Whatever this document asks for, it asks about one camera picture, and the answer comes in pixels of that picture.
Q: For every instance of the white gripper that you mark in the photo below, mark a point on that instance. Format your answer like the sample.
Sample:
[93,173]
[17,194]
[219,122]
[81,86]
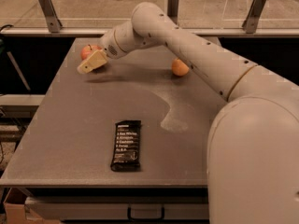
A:
[108,46]

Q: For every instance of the red apple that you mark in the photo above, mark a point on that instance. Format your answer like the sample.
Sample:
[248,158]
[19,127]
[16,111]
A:
[88,50]

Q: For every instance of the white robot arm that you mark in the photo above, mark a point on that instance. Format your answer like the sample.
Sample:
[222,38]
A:
[253,143]

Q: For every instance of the black rxbar chocolate wrapper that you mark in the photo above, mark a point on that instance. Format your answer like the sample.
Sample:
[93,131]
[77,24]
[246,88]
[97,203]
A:
[126,146]

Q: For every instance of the orange fruit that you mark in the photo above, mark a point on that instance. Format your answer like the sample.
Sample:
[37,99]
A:
[179,68]

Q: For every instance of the cardboard box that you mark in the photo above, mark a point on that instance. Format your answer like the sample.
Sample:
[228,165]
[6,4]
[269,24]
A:
[18,213]

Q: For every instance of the left metal bracket post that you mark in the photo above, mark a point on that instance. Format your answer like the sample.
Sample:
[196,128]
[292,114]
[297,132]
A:
[52,21]

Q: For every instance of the metal bracket post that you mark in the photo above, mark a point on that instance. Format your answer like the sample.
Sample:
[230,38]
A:
[52,21]
[172,10]
[250,24]

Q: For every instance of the middle metal bracket post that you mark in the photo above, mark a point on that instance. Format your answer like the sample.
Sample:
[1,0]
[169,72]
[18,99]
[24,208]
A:
[172,10]

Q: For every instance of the metal rail behind table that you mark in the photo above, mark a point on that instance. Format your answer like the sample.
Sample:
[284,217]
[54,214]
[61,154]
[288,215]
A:
[96,32]

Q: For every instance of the right metal bracket post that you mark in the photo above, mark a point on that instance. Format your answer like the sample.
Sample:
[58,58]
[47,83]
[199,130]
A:
[250,24]

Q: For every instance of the grey drawer with black handle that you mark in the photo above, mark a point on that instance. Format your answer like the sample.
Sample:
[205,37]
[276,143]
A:
[134,208]

